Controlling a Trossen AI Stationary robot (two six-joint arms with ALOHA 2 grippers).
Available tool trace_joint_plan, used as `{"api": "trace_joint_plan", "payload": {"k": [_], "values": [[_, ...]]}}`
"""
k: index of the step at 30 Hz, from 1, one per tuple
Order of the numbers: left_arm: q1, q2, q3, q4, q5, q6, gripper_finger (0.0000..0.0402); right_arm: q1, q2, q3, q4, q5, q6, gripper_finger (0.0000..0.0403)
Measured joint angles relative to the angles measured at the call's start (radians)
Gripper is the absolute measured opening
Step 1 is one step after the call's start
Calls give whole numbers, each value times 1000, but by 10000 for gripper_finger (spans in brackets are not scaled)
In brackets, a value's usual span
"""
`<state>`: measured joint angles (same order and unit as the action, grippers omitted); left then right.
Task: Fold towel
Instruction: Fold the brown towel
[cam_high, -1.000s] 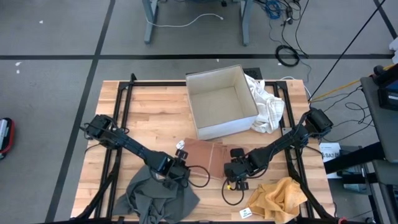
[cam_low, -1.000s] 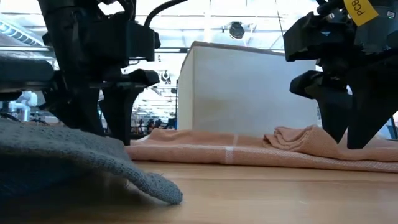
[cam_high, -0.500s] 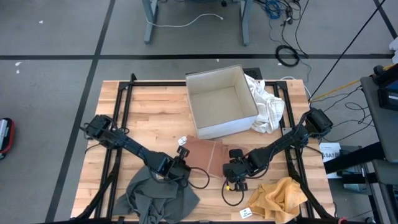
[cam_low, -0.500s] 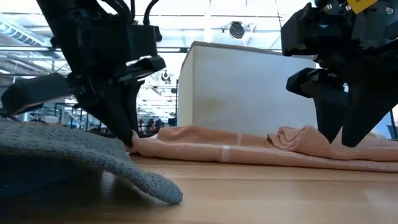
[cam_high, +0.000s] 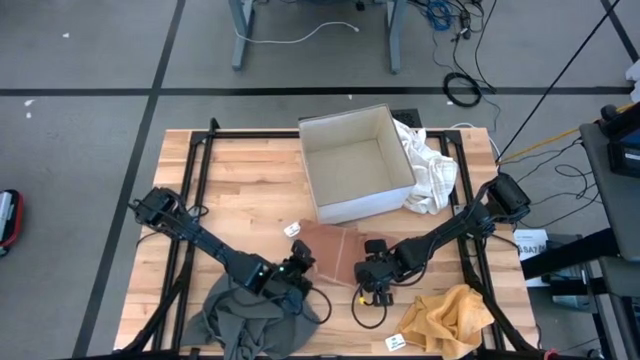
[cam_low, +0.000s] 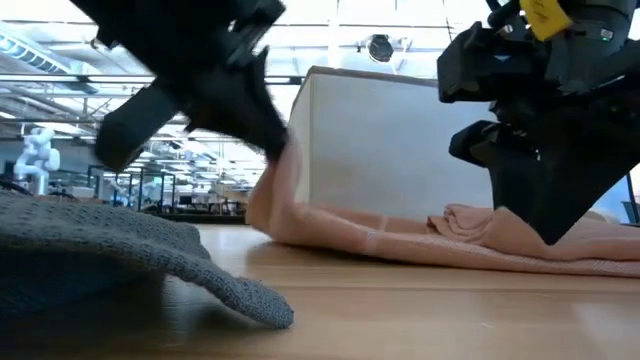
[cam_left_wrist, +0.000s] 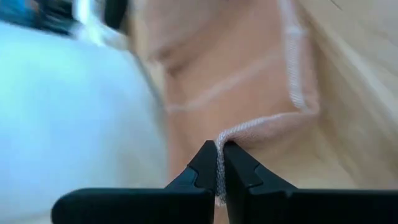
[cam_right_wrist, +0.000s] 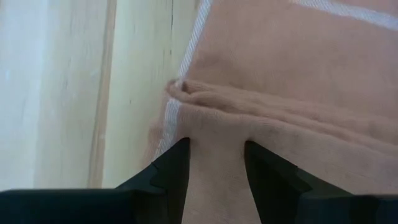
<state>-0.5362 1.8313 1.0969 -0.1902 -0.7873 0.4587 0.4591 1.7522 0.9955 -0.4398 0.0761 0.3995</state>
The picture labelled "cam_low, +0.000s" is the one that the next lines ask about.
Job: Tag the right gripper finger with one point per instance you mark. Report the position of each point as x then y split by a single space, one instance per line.
555 175

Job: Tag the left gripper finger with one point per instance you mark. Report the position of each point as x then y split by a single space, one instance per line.
265 100
235 115

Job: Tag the beige fabric storage box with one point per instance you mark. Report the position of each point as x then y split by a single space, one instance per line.
390 150

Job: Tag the grey waffle towel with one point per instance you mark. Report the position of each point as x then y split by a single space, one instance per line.
125 235

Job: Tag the pink striped towel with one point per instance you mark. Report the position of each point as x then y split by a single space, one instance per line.
400 240

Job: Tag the black slanted pole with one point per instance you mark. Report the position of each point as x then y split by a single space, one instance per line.
633 200

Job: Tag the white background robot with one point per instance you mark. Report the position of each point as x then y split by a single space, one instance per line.
37 155

